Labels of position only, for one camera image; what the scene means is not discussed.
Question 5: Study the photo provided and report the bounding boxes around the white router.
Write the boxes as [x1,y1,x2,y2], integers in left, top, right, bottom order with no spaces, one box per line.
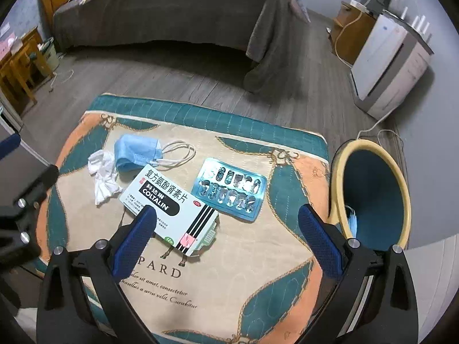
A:
[401,5,430,37]

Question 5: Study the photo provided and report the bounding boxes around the wooden bedside table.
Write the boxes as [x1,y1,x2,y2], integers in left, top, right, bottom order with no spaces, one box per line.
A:
[0,27,54,115]

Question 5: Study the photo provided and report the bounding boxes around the bed with brown bedspread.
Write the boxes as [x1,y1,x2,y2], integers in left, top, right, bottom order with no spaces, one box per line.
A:
[38,0,312,87]

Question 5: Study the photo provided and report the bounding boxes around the white medicine box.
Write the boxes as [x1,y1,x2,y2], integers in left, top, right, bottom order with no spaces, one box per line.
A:
[118,164,220,259]

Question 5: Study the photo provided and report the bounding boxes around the thin white cable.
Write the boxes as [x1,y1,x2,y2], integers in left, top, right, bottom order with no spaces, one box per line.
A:
[48,67,75,93]
[334,5,367,66]

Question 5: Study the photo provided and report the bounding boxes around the blue pill blister pack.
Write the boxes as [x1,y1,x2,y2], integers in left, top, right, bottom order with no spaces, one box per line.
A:
[190,157,268,222]

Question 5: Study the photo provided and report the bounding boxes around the white power cable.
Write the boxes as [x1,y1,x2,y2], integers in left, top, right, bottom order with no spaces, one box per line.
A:
[355,115,399,144]

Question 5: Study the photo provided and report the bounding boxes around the small pale waste bin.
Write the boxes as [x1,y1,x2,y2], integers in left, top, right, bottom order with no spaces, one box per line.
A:
[38,38,61,72]

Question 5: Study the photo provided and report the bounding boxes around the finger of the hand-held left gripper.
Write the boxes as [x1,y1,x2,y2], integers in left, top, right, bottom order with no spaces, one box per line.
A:
[14,165,60,206]
[0,134,22,159]

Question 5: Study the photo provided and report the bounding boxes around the wooden cabinet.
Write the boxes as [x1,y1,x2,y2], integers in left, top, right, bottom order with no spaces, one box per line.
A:
[330,0,377,67]

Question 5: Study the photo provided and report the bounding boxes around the teal and orange printed mat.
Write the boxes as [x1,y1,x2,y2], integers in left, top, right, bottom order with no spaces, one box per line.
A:
[38,93,330,344]

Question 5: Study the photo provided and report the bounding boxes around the yellow rimmed teal trash bin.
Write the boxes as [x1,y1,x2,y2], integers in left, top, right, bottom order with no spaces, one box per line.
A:
[328,140,411,251]

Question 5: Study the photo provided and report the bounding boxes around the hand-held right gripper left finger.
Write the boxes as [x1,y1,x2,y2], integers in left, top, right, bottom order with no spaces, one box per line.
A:
[36,206,158,344]

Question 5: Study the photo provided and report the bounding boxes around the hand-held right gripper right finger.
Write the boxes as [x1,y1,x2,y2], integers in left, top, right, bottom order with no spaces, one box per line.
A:
[297,204,418,344]

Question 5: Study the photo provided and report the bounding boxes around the white air purifier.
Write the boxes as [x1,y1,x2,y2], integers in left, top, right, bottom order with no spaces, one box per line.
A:
[349,11,434,120]

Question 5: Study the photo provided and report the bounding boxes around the white panelled door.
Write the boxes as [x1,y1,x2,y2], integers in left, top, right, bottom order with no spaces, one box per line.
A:
[405,236,459,330]

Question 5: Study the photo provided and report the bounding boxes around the crumpled white tissue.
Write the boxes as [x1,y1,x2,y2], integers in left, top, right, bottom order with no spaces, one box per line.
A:
[88,150,124,206]

